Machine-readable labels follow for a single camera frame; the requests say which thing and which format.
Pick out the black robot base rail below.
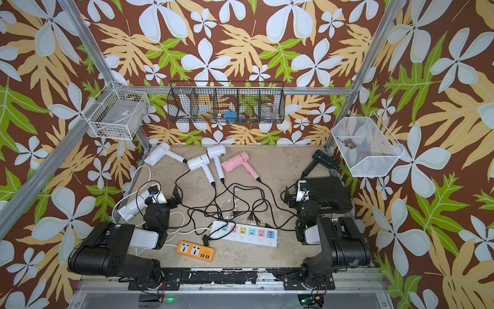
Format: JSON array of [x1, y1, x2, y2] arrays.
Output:
[[127, 267, 337, 291]]

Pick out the black plug pair right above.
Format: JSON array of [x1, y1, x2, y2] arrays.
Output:
[[248, 212, 260, 225]]

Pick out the metal clip in basket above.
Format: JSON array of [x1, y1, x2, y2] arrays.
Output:
[[343, 139, 356, 149]]

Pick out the white hair dryer far left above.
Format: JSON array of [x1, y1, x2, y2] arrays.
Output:
[[144, 142, 187, 166]]

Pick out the orange power strip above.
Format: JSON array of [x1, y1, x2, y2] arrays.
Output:
[[176, 241, 215, 262]]

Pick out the black plastic tool case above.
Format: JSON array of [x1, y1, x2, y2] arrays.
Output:
[[302, 176, 352, 215]]

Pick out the white hair dryer near left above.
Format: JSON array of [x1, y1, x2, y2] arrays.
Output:
[[117, 189, 151, 221]]

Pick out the pink hair dryer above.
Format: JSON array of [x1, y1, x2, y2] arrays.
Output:
[[221, 151, 261, 182]]

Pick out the black plug on orange strip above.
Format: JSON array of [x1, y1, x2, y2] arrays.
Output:
[[202, 234, 211, 247]]

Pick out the blue object in basket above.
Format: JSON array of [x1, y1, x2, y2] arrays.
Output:
[[223, 111, 239, 123]]

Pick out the white multicolour power strip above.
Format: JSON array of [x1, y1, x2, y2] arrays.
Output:
[[209, 220, 279, 248]]

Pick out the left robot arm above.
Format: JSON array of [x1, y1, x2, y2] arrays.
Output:
[[68, 195, 181, 291]]

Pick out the white hair dryer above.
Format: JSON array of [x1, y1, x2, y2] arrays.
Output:
[[117, 189, 151, 221], [187, 154, 216, 187], [144, 142, 187, 166], [207, 145, 226, 184]]

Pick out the black wire basket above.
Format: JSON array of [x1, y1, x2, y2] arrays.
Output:
[[165, 81, 286, 124]]

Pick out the black plug pair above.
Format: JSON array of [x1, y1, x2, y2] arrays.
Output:
[[232, 211, 245, 218], [248, 212, 260, 225]]

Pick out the white wire basket left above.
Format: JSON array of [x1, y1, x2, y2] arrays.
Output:
[[84, 82, 150, 140]]

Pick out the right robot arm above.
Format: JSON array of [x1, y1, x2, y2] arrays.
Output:
[[281, 183, 371, 290]]

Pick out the black dryer power cable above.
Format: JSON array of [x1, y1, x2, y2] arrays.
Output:
[[227, 181, 306, 233]]

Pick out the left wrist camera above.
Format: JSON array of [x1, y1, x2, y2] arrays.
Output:
[[148, 185, 167, 204]]

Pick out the black plug pair left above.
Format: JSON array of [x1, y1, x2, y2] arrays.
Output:
[[232, 211, 245, 218]]

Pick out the black hair dryer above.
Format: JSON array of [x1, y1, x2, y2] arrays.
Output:
[[301, 149, 339, 178]]

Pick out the white mesh basket right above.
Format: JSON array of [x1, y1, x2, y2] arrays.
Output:
[[331, 112, 405, 178]]

